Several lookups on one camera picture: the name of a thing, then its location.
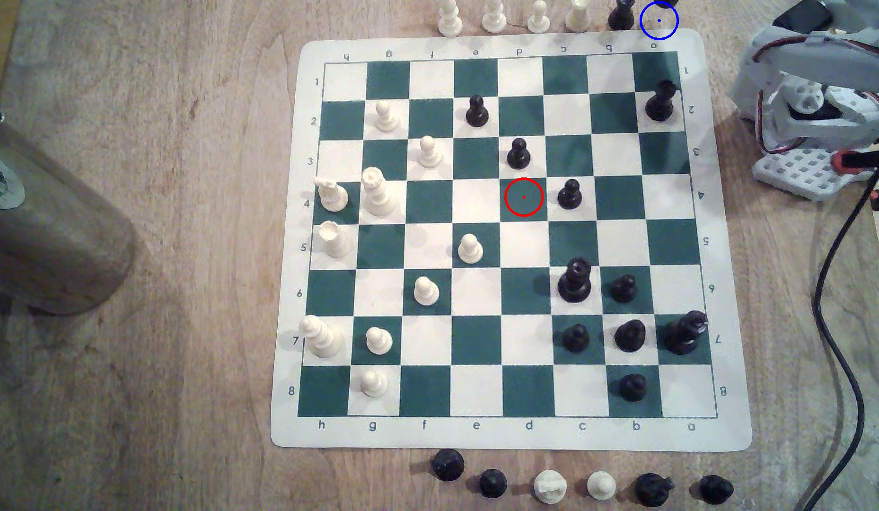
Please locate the white bishop chess piece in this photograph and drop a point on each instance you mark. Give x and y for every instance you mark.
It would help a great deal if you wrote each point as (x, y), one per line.
(322, 338)
(450, 20)
(493, 18)

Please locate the white queen chess piece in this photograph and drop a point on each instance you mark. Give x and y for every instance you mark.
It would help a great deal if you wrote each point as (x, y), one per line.
(378, 195)

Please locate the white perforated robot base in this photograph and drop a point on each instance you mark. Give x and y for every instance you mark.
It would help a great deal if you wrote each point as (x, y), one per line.
(801, 174)

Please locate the metal cylinder pole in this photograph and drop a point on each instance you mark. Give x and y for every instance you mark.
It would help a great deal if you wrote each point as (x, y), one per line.
(49, 227)

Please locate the white rook chess piece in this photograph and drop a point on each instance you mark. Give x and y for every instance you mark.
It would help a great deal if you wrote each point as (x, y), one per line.
(334, 241)
(578, 15)

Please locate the green white chess mat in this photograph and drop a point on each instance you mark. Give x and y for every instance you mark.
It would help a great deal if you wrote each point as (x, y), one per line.
(524, 248)

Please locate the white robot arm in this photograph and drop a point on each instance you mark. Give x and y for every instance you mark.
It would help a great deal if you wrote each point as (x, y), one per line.
(823, 60)

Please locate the black queen chess piece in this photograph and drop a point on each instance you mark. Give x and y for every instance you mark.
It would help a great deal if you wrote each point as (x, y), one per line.
(574, 282)

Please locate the white pawn chess piece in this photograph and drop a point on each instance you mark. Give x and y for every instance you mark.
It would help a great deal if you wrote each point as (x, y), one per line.
(426, 292)
(373, 384)
(378, 342)
(386, 117)
(470, 250)
(601, 486)
(429, 153)
(538, 19)

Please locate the black king chess piece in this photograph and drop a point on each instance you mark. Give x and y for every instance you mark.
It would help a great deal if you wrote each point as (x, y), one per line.
(684, 333)

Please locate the black pawn chess piece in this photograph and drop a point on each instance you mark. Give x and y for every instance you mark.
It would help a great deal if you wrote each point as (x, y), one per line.
(576, 339)
(518, 155)
(493, 484)
(632, 387)
(715, 490)
(569, 196)
(624, 289)
(622, 15)
(476, 113)
(630, 336)

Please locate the black knight chess piece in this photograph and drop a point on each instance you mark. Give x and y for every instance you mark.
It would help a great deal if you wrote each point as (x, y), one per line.
(652, 490)

